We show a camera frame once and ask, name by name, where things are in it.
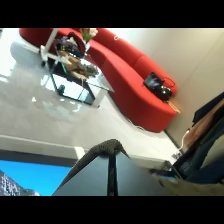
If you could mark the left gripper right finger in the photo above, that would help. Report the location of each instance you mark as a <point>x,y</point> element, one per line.
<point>136,181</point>

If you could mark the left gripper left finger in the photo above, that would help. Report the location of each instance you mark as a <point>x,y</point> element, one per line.
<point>91,180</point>

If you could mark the red curved sofa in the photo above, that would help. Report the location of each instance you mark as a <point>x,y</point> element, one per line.
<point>133,86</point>

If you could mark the black handbag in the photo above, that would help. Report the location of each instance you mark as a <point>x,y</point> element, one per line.
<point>156,85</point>

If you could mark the glass coffee table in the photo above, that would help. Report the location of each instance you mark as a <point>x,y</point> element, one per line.
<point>78,76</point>

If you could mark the white stand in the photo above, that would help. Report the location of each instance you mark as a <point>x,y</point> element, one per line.
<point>46,46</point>

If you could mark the bouquet of flowers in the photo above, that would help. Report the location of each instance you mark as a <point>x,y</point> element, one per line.
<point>88,33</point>

